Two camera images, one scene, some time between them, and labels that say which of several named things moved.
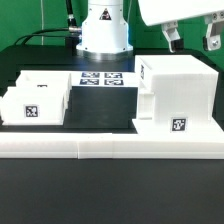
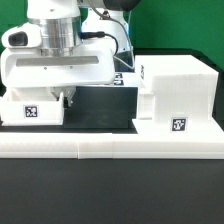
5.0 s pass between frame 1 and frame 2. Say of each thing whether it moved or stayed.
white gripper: moved
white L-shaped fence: stayed
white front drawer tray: stayed
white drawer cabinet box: stayed
